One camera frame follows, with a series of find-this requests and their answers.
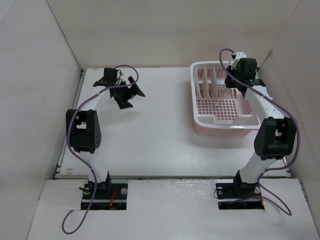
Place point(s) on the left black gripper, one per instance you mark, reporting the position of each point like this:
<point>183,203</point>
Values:
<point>124,103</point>

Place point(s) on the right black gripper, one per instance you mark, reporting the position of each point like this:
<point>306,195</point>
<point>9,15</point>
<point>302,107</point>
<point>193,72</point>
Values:
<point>228,83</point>

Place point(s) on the orange sunburst plate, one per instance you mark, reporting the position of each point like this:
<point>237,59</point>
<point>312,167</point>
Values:
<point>211,73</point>
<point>203,78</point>

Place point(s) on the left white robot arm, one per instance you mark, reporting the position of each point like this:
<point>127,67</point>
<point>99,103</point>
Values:
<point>83,131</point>

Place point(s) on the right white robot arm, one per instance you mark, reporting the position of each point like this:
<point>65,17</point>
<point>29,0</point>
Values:
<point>275,138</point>

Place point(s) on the pink dish rack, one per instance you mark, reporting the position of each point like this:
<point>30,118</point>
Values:
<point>229,115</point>

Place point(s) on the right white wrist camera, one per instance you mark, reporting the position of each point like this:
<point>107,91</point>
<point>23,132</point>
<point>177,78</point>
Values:
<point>236,56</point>

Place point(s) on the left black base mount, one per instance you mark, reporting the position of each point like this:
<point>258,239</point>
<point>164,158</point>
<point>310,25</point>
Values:
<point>114,199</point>

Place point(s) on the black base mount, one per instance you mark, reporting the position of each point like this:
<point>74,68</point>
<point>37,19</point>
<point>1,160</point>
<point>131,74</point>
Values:
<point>114,199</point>
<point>234,196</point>

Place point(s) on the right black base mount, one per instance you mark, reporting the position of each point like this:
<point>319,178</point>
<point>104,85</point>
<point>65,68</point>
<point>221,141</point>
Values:
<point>234,196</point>

